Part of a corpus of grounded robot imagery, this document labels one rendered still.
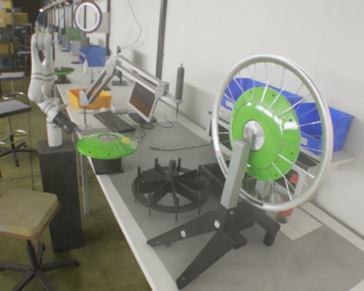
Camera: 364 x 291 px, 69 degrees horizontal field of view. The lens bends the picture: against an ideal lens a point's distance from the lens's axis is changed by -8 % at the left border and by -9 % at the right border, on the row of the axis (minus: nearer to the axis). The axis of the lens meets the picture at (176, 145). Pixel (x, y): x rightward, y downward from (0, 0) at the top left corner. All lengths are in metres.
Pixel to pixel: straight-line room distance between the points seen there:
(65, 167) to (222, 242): 1.28
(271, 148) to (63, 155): 1.41
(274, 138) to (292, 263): 0.50
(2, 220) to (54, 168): 0.48
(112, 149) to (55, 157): 0.64
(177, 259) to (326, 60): 1.11
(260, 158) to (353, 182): 0.63
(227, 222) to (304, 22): 1.06
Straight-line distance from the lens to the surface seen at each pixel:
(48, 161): 1.98
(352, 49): 1.44
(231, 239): 1.04
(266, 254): 1.17
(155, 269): 1.03
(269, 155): 0.93
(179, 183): 1.27
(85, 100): 2.03
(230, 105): 1.69
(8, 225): 1.78
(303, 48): 1.60
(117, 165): 1.53
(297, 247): 1.26
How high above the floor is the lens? 1.68
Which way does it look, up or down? 24 degrees down
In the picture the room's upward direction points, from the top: 5 degrees clockwise
